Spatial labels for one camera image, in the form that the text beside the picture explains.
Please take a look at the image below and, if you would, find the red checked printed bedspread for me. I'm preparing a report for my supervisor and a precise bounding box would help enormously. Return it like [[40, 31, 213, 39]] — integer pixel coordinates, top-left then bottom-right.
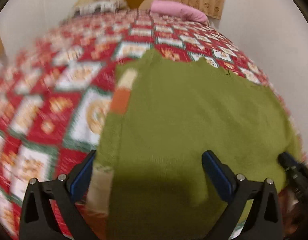
[[0, 7, 304, 240]]

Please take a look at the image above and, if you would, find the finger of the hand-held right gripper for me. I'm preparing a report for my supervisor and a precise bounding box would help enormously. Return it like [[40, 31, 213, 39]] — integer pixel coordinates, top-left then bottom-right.
[[278, 152, 308, 200]]

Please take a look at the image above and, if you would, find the white patterned pillow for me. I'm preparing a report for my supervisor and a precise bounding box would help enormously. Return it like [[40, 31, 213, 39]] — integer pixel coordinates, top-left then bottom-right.
[[74, 0, 128, 14]]

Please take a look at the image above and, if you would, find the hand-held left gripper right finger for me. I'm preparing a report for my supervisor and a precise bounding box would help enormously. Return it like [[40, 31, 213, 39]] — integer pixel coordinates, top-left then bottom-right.
[[201, 150, 284, 240]]

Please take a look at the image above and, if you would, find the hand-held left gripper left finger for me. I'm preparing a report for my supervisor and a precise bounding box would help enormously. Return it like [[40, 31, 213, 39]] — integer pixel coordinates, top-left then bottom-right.
[[19, 149, 98, 240]]

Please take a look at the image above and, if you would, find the pink pillow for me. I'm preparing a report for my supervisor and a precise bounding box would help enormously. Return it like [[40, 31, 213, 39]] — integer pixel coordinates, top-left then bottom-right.
[[150, 0, 208, 24]]

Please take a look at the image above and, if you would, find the green orange striped sweater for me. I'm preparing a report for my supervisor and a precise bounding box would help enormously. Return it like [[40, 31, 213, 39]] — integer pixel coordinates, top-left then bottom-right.
[[88, 49, 304, 240]]

